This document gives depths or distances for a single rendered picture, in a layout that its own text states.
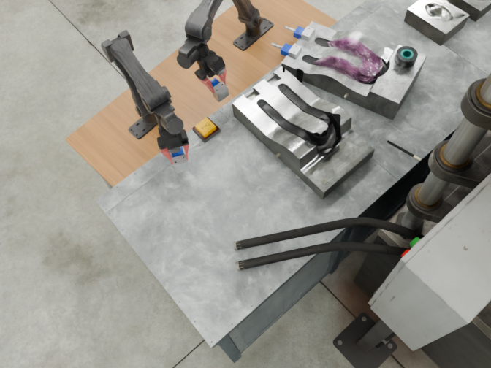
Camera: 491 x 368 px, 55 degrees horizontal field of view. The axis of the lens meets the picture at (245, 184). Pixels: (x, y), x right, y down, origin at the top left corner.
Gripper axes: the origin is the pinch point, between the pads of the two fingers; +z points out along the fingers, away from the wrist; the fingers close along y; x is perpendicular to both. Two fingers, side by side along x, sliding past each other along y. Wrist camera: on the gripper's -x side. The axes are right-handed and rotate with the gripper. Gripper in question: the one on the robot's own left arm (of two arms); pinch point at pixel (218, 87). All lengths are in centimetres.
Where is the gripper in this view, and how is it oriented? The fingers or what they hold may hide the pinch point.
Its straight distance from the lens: 180.8
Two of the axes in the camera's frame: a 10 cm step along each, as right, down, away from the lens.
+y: 7.8, -5.9, 2.2
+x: -5.2, -3.9, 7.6
